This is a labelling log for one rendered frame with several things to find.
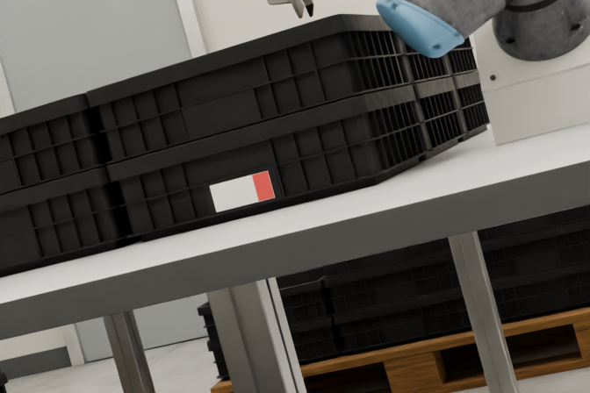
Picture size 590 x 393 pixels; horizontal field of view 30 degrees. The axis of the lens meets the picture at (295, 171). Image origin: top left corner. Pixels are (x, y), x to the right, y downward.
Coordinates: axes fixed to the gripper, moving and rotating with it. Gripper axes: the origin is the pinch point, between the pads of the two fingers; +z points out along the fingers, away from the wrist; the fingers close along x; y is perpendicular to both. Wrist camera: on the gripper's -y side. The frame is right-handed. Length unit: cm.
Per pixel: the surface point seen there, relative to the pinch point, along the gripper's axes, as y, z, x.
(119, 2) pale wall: 172, -59, -265
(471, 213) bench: -37, 31, 85
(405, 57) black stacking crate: -17.8, 14.3, 16.0
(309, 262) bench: -20, 31, 87
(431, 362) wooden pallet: 34, 94, -97
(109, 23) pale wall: 181, -52, -264
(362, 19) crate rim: -19.8, 7.6, 38.4
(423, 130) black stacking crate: -16.8, 26.1, 17.2
